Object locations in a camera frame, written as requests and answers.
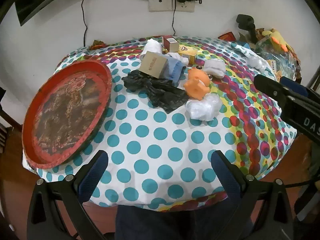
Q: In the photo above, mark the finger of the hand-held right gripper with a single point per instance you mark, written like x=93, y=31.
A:
x=296, y=86
x=267, y=85

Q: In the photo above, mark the beige cardboard box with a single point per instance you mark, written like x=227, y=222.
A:
x=152, y=65

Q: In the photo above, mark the clear plastic bag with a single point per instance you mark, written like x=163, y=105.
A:
x=257, y=62
x=202, y=107

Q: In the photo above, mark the white power wall socket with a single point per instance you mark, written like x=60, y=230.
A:
x=186, y=6

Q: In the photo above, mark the red foil wrapper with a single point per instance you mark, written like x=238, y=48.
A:
x=97, y=44

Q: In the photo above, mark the orange toy fish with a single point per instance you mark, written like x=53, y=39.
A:
x=196, y=82

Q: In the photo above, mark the black plastic bag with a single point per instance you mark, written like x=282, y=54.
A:
x=155, y=90

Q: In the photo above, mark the yellow crocheted toy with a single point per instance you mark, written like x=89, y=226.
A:
x=277, y=38

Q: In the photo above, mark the clear bag of goods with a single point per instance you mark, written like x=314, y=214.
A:
x=280, y=57

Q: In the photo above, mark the red and tan small box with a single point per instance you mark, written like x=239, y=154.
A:
x=171, y=45

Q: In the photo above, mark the white single-hole wall plate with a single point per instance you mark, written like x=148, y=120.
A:
x=160, y=2

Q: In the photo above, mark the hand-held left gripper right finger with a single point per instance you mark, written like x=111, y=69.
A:
x=225, y=175

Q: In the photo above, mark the blue sock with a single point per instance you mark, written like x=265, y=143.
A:
x=176, y=70

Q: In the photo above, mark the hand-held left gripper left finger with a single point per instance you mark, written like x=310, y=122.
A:
x=92, y=177

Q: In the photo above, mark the brown snack packet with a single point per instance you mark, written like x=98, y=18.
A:
x=259, y=32

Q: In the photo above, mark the yellow medicine box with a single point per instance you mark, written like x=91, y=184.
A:
x=187, y=52
x=273, y=65

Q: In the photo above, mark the wooden chair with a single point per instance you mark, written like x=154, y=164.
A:
x=5, y=130

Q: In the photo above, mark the red round tray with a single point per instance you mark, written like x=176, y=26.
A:
x=65, y=110

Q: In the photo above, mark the red snack packet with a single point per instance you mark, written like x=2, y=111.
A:
x=227, y=36

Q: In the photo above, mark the polka dot tablecloth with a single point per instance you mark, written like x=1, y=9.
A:
x=155, y=140

